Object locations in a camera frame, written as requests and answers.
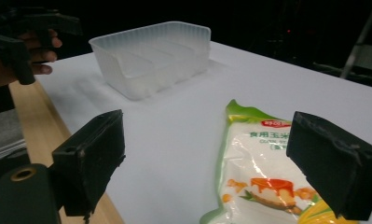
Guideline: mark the green and white starch bag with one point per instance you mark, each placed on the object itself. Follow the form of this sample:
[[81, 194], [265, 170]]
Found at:
[[255, 174]]

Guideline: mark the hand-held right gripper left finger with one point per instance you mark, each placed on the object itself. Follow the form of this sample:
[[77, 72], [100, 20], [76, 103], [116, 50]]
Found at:
[[90, 161]]

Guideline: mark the translucent white plastic container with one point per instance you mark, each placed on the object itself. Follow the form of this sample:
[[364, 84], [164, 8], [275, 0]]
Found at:
[[152, 59]]

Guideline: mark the grey cloth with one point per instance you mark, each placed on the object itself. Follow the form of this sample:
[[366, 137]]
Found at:
[[3, 133]]

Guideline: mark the metal stand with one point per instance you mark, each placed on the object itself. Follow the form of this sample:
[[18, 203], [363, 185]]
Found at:
[[359, 40]]

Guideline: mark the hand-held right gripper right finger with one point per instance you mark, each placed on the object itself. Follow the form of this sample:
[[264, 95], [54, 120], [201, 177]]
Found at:
[[336, 161]]

